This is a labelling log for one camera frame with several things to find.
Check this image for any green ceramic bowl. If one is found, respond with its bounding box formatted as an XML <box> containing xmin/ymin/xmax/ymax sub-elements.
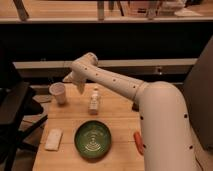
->
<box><xmin>74</xmin><ymin>120</ymin><xmax>112</xmax><ymax>159</ymax></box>

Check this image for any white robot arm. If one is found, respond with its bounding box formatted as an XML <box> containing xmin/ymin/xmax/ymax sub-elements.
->
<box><xmin>64</xmin><ymin>52</ymin><xmax>197</xmax><ymax>171</ymax></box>

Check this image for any red chili pepper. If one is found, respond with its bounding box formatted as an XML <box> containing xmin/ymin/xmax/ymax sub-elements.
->
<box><xmin>133</xmin><ymin>131</ymin><xmax>144</xmax><ymax>155</ymax></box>

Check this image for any black rectangular block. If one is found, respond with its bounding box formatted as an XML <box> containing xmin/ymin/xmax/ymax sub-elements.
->
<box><xmin>132</xmin><ymin>103</ymin><xmax>139</xmax><ymax>112</ymax></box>

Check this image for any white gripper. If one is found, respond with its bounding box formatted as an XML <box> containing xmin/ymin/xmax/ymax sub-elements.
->
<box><xmin>63</xmin><ymin>71</ymin><xmax>86</xmax><ymax>94</ymax></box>

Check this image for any small white bottle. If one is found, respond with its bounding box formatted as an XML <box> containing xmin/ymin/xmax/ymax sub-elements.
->
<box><xmin>88</xmin><ymin>87</ymin><xmax>100</xmax><ymax>115</ymax></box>

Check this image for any black chair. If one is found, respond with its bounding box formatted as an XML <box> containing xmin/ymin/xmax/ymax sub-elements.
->
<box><xmin>0</xmin><ymin>62</ymin><xmax>47</xmax><ymax>171</ymax></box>

